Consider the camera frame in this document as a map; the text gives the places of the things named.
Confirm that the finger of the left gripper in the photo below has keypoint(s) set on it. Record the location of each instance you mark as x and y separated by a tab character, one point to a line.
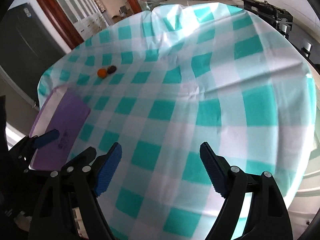
28	145
81	160

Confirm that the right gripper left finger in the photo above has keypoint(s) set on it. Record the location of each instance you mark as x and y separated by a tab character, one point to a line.
77	214

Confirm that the white box purple rim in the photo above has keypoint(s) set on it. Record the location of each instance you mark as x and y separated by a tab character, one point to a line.
64	111

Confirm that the dark grey refrigerator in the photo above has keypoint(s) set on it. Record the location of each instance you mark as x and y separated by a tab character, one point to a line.
27	49

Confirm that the teal white checkered tablecloth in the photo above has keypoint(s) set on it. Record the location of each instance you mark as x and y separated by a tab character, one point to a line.
210	73

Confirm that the red wooden door frame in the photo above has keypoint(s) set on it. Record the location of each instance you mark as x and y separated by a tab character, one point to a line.
61	22

